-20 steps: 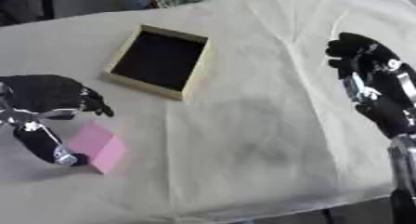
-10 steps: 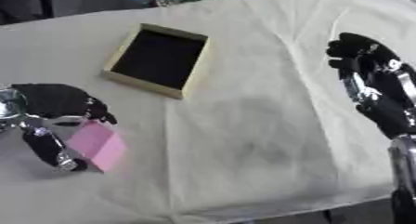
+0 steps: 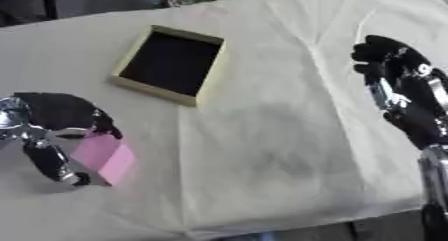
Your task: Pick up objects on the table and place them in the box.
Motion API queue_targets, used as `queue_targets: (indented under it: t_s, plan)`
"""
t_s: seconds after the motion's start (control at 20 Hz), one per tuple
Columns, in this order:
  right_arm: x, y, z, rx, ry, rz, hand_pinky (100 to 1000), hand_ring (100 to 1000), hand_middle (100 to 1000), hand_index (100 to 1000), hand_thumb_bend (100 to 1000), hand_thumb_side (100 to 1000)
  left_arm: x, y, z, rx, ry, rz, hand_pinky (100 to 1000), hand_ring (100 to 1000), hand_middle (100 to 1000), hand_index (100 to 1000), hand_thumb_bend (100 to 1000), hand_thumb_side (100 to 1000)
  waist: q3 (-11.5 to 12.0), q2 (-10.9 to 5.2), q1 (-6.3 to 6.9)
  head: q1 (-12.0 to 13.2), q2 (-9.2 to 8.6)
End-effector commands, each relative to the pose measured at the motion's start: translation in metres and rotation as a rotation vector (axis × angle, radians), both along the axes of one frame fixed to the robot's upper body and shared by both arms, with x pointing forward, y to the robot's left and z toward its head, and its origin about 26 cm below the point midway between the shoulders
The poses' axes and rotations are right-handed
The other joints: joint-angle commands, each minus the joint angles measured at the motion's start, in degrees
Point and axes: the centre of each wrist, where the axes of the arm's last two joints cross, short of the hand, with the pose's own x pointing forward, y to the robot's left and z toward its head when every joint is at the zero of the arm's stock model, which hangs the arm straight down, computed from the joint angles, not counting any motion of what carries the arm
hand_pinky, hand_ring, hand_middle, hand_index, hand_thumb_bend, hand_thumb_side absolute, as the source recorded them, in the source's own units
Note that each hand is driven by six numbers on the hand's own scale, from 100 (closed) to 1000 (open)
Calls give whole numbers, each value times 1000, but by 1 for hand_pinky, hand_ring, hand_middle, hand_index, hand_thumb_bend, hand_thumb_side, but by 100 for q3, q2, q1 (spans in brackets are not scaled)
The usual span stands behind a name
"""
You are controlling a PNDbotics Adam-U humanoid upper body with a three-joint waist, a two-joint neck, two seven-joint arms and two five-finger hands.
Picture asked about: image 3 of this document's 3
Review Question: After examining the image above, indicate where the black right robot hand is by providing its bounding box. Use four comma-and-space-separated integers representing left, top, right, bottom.
350, 34, 448, 151

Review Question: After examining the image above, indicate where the tan cardboard box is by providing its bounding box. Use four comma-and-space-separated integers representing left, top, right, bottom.
108, 24, 228, 108

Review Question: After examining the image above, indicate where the pink rectangular block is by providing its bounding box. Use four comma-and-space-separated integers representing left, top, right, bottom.
70, 133, 139, 186

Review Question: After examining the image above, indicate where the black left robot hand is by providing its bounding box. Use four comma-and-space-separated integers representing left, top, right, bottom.
0, 91, 125, 188

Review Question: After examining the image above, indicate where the black chair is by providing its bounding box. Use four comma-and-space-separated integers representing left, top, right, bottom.
0, 0, 60, 28

